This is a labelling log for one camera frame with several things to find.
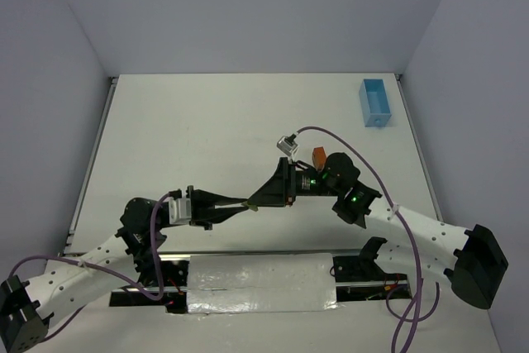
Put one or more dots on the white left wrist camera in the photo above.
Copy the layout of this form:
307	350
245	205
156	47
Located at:
180	211

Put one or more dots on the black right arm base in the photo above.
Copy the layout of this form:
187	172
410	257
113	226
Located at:
360	280

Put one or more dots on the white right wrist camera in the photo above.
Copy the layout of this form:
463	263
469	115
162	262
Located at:
288	145

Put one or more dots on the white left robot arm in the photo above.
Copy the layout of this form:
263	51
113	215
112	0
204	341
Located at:
29	308

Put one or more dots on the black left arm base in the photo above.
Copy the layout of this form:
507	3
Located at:
174	270

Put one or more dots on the orange wood arch block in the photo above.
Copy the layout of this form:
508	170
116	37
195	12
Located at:
319	158

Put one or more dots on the green wood triangle block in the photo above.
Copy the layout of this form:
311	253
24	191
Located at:
250	206

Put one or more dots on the silver reflective tape sheet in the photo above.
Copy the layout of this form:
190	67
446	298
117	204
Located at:
260	283

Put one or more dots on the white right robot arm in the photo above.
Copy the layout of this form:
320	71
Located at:
469	261

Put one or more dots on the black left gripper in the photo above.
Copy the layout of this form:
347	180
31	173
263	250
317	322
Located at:
202	207

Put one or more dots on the blue plastic box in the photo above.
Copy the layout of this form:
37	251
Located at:
374	103

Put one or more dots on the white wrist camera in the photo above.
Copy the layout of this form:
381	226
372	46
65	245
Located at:
288	145
180	211

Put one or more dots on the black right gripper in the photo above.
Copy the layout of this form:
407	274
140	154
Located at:
284	183

